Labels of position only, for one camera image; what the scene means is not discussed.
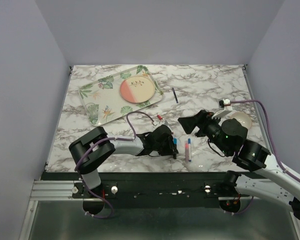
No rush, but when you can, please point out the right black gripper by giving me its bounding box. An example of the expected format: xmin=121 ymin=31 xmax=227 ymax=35
xmin=177 ymin=108 xmax=231 ymax=155

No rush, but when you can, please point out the white pen blue tip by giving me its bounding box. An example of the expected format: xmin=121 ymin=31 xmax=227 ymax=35
xmin=187 ymin=138 xmax=192 ymax=163

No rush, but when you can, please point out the pink pen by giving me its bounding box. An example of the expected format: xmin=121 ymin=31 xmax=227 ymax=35
xmin=185 ymin=141 xmax=190 ymax=162

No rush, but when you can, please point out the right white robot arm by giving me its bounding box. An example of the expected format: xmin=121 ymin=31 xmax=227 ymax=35
xmin=178 ymin=110 xmax=300 ymax=220

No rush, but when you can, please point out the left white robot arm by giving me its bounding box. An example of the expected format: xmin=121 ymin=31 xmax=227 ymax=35
xmin=68 ymin=124 xmax=179 ymax=198

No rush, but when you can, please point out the dark blue pen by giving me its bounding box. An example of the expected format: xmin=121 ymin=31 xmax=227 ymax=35
xmin=171 ymin=87 xmax=179 ymax=104

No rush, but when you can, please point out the small patterned bowl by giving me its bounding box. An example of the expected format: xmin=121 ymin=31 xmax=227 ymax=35
xmin=229 ymin=111 xmax=253 ymax=130

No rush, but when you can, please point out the pink cream plate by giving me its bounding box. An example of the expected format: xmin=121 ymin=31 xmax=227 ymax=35
xmin=119 ymin=75 xmax=156 ymax=104

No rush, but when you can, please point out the leaf patterned tray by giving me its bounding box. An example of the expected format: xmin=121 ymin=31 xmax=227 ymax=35
xmin=78 ymin=65 xmax=164 ymax=127

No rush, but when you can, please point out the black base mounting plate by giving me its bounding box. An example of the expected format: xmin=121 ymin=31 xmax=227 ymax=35
xmin=69 ymin=171 xmax=256 ymax=209

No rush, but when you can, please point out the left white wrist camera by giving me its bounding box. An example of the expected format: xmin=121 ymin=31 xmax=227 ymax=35
xmin=152 ymin=119 xmax=171 ymax=129

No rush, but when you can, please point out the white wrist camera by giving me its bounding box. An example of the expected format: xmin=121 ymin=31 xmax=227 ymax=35
xmin=212 ymin=98 xmax=233 ymax=119
xmin=152 ymin=119 xmax=171 ymax=129

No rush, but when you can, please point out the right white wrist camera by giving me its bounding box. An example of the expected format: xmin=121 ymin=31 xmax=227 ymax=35
xmin=212 ymin=98 xmax=233 ymax=119

